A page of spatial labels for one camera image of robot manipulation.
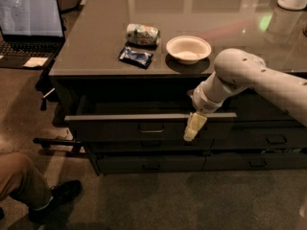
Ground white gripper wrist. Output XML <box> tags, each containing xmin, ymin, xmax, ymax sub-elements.
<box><xmin>183</xmin><ymin>81</ymin><xmax>223</xmax><ymax>142</ymax></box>

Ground dark drawer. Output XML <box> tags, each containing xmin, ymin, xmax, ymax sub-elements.
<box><xmin>212</xmin><ymin>127</ymin><xmax>307</xmax><ymax>150</ymax></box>
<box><xmin>64</xmin><ymin>94</ymin><xmax>238</xmax><ymax>144</ymax></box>
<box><xmin>87</xmin><ymin>139</ymin><xmax>213</xmax><ymax>153</ymax></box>
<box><xmin>203</xmin><ymin>153</ymin><xmax>307</xmax><ymax>171</ymax></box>
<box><xmin>225</xmin><ymin>90</ymin><xmax>292</xmax><ymax>122</ymax></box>
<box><xmin>97</xmin><ymin>155</ymin><xmax>205</xmax><ymax>173</ymax></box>

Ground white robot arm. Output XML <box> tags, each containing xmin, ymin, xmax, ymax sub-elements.
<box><xmin>184</xmin><ymin>49</ymin><xmax>307</xmax><ymax>141</ymax></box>

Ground open laptop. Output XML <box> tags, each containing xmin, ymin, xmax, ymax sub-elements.
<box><xmin>0</xmin><ymin>0</ymin><xmax>65</xmax><ymax>69</ymax></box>

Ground white bowl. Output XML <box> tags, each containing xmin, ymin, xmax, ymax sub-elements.
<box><xmin>166</xmin><ymin>35</ymin><xmax>211</xmax><ymax>65</ymax></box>

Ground blue snack packet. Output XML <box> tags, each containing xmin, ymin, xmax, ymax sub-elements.
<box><xmin>118</xmin><ymin>46</ymin><xmax>154</xmax><ymax>69</ymax></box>

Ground black shoe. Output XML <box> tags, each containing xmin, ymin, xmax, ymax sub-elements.
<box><xmin>29</xmin><ymin>180</ymin><xmax>83</xmax><ymax>223</ymax></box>

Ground black chair base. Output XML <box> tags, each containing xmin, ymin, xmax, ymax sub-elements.
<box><xmin>33</xmin><ymin>88</ymin><xmax>82</xmax><ymax>152</ymax></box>

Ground white sticky note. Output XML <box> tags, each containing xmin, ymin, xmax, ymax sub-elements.
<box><xmin>23</xmin><ymin>57</ymin><xmax>48</xmax><ymax>68</ymax></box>

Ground person's leg tan trousers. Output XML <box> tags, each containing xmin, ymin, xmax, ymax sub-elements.
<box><xmin>0</xmin><ymin>152</ymin><xmax>52</xmax><ymax>210</ymax></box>

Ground dark cabinet frame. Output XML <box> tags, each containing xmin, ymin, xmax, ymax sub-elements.
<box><xmin>53</xmin><ymin>76</ymin><xmax>307</xmax><ymax>173</ymax></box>

